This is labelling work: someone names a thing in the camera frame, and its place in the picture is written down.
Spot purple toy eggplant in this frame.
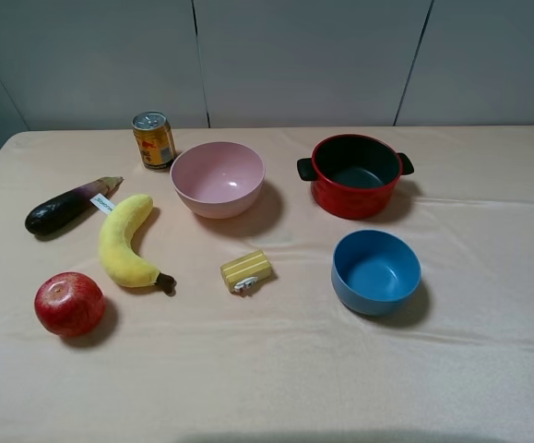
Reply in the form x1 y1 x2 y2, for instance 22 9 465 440
24 176 124 236

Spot gold drink can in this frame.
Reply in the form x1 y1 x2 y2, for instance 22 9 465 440
132 111 177 170

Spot red pot with black handles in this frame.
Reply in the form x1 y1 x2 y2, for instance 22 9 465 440
296 134 414 220

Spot pink plastic bowl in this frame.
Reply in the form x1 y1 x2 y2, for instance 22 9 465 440
171 141 266 219

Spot red toy apple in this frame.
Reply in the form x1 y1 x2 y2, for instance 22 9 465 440
33 272 106 338

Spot yellow plush banana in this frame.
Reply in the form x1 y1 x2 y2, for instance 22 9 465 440
98 194 175 294

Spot blue plastic bowl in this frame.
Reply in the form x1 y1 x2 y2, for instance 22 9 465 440
331 230 421 317

